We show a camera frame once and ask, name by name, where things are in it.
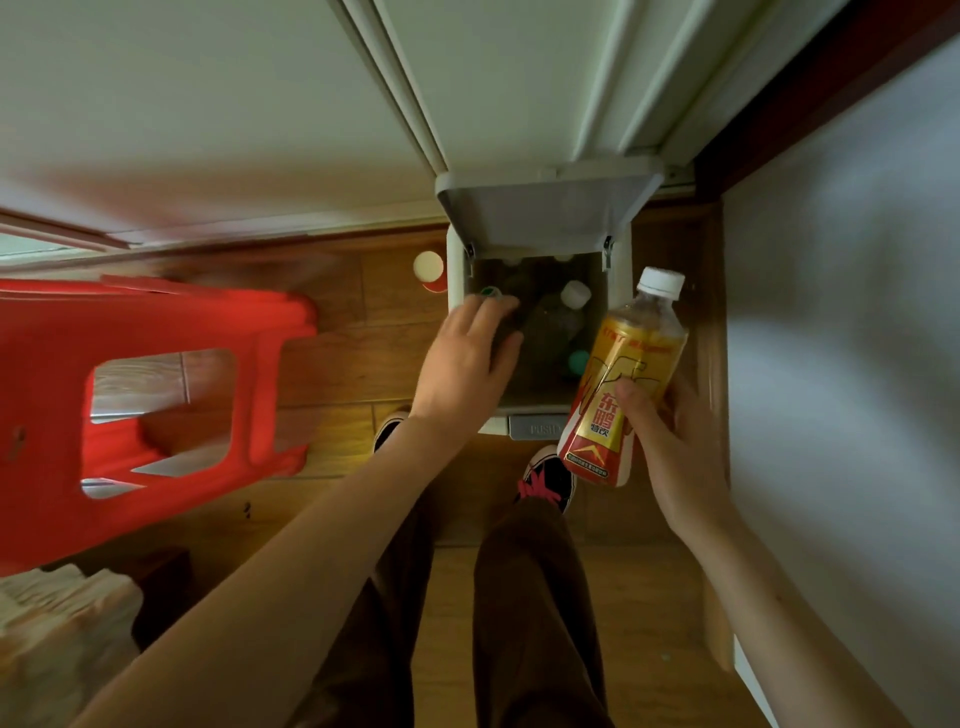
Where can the person's right hand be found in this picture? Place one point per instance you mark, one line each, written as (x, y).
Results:
(686, 465)

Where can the person's left hand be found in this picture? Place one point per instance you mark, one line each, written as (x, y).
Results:
(454, 375)

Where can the person's right thumb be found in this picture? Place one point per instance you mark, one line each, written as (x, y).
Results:
(634, 405)

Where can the person's left thumb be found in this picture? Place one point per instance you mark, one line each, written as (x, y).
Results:
(508, 358)

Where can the person's left middle finger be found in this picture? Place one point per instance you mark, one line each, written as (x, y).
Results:
(466, 315)

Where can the yellow red drink bottle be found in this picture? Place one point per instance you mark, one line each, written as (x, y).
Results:
(626, 360)

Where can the person's right forearm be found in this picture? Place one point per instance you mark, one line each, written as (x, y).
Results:
(780, 622)

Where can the person's left forearm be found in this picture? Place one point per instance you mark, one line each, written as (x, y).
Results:
(300, 585)

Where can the dark bottle with green cap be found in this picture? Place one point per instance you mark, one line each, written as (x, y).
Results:
(490, 292)

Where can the red cup with white lid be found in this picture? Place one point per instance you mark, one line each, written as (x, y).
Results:
(429, 268)

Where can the bottle with teal cap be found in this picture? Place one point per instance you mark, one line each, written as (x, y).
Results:
(578, 362)

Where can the clear bottle with white cap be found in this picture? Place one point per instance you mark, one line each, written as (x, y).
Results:
(564, 311)

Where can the wooden baseboard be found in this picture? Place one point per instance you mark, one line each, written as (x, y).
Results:
(716, 375)

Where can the person's right black shoe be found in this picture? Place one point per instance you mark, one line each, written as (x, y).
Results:
(547, 476)

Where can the person's black shoe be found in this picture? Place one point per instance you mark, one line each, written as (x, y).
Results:
(547, 476)
(388, 429)

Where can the person's left black shoe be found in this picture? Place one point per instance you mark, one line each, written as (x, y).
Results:
(388, 429)

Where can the white lidded trash bin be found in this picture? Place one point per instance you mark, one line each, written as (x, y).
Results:
(547, 202)

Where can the person's brown trousers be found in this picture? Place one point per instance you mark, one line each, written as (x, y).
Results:
(532, 615)

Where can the white sliding door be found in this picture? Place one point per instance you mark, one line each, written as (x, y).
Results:
(195, 105)
(540, 67)

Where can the dark brown box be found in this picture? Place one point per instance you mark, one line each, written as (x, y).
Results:
(161, 592)

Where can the red plastic stool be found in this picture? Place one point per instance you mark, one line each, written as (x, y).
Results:
(52, 375)

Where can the stack of white paper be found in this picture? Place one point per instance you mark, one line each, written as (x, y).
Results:
(60, 637)

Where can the dark brown door frame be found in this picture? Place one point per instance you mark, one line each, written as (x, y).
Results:
(810, 82)

